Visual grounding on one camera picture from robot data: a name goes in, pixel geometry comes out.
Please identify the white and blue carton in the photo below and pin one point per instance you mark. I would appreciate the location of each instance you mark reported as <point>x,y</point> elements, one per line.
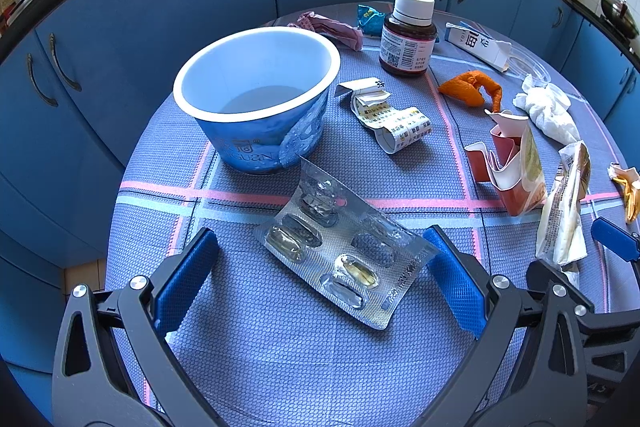
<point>482,47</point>

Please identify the silver pill blister pack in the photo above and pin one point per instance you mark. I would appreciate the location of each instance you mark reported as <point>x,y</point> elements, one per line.
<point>350,267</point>

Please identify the crumpled pink wrapper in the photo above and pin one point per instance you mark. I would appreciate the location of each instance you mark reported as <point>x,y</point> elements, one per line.
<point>330,29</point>

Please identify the clear plastic lid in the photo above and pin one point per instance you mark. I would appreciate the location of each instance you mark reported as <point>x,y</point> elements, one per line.
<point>525,64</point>

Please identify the crumpled teal foil wrapper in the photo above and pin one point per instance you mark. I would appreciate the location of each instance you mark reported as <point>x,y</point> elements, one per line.
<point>369,19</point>

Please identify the beige snack wrapper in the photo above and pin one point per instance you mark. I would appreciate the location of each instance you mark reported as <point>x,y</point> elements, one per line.
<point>562,207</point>

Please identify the blue kitchen cabinet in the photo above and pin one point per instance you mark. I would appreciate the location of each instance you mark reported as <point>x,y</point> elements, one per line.
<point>150,7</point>

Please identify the brown medicine bottle white cap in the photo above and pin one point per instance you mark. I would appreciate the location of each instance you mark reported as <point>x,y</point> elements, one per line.
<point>405,47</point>

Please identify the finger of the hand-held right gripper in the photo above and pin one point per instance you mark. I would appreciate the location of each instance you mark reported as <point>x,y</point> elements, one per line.
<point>545,274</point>
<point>617,243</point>

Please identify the torn red carton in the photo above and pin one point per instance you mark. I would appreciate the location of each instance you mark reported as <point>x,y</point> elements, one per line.
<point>525,167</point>

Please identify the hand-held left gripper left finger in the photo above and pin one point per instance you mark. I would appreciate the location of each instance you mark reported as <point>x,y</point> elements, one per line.
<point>185,277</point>

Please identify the blue paper bowl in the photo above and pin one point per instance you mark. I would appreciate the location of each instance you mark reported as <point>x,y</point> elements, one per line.
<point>260,142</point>

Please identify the orange peel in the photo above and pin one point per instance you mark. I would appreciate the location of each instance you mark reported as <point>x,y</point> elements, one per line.
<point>472,84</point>

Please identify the crumpled paper leaflet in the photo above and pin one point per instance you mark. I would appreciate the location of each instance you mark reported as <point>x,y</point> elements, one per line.
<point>400,127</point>

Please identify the black wok with lid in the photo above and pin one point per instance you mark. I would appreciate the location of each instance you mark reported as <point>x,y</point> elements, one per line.
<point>620,14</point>

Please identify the crumpled white tissue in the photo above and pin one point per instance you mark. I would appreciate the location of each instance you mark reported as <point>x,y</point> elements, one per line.
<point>547,112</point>

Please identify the yellow wrapper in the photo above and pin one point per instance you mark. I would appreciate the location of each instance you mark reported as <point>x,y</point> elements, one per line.
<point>631,192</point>

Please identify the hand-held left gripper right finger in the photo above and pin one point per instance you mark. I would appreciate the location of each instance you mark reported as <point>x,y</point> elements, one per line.
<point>457,277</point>

